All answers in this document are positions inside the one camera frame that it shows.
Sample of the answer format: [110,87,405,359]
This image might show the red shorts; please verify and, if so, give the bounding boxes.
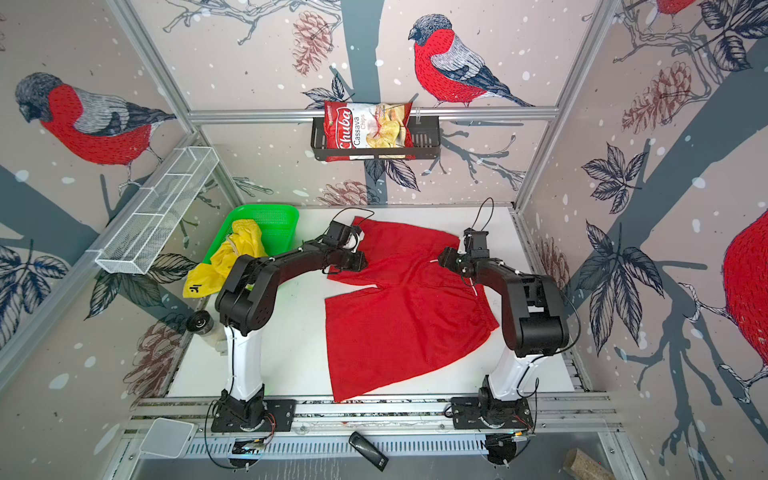
[325,217,499,402]

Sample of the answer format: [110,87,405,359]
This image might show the yellow shorts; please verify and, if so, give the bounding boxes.
[182,219,266,299]

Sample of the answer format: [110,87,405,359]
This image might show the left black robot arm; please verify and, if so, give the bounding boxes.
[215,220,367,421]

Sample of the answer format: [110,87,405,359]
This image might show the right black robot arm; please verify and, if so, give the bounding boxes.
[438,228,570,407]

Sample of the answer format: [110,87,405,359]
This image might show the green plastic tray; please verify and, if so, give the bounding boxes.
[203,203,299,263]

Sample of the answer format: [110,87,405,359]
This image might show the red cassava chips bag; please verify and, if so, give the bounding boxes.
[323,101,413,149]

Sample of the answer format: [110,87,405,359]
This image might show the black remote-like device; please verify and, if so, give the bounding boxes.
[348,432,389,472]

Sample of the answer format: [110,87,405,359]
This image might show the wooden block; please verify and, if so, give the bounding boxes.
[563,448,615,480]

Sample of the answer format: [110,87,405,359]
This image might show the white square pad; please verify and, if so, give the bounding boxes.
[139,418,197,459]

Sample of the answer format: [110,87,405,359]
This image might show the black wall basket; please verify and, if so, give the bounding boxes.
[310,116,441,161]

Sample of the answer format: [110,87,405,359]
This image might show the horizontal aluminium frame bar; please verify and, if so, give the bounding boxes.
[187,106,560,125]

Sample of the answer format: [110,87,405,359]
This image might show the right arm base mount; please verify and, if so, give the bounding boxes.
[443,377,534,431]

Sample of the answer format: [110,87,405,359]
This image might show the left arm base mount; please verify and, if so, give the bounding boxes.
[211,389,297,433]

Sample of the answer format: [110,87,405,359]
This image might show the white wire mesh basket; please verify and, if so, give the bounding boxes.
[95,146,219,274]

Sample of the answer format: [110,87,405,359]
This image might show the aluminium rail base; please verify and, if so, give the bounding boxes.
[118,392,623,460]

